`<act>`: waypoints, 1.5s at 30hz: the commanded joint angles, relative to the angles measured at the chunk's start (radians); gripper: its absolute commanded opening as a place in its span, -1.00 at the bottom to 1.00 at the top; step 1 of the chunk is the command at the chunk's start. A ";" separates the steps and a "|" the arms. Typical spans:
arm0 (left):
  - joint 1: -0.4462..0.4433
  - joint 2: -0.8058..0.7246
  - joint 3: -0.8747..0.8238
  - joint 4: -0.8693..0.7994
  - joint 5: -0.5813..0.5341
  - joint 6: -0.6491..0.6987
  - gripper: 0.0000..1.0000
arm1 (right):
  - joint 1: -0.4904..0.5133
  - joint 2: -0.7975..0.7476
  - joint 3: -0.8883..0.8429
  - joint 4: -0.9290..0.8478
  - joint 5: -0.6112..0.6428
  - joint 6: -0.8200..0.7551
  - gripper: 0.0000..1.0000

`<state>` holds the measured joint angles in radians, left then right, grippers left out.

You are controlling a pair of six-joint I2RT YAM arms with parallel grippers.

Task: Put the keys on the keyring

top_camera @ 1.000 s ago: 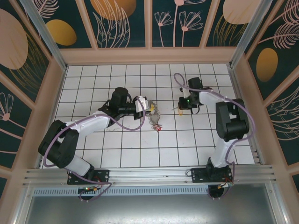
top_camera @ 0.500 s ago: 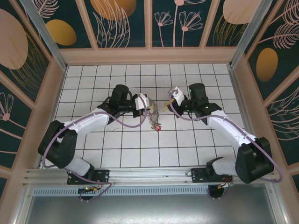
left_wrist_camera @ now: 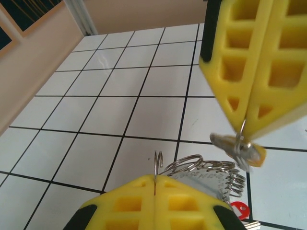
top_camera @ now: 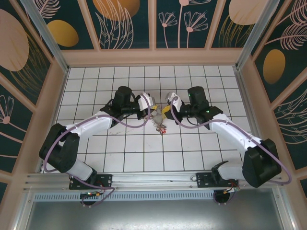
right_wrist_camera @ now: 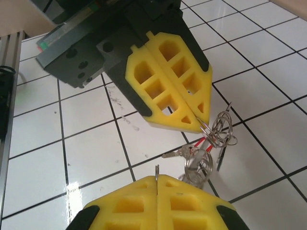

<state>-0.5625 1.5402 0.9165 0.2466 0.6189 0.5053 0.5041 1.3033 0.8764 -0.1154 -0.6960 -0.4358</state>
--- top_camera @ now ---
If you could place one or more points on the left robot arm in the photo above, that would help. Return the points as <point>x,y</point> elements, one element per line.
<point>93,124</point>

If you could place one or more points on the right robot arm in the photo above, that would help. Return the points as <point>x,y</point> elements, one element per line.
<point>230,129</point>

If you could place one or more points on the connector board with LEDs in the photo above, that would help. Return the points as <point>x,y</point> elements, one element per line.
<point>90,193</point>

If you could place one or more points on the grey metal sheet panel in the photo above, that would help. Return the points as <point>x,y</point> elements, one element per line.
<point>153,215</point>

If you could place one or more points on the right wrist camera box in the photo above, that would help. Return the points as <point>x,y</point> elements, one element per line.
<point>175,100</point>

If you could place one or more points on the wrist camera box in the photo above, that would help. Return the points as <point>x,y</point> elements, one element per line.
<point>145,100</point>
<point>175,100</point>

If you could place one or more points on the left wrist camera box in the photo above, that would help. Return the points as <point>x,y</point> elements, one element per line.
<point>145,100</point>

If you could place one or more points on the aluminium side rail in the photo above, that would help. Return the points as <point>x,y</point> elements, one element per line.
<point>240,83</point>

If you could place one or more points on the aluminium mounting rail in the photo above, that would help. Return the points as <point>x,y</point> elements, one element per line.
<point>153,179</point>

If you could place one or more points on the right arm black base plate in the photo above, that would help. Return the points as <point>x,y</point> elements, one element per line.
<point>202,179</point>

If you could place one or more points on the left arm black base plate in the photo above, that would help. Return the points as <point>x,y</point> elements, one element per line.
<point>105,180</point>

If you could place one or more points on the aluminium frame post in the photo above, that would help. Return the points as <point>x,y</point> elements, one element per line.
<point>45,31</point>
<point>254,31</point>

